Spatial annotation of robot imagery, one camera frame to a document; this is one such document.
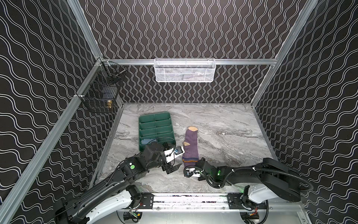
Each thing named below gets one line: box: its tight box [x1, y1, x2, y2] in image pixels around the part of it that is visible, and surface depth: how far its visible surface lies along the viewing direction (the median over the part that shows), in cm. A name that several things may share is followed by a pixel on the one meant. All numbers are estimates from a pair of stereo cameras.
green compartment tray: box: [138, 111, 177, 152], surface depth 100 cm
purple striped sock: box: [182, 126, 200, 169], surface depth 97 cm
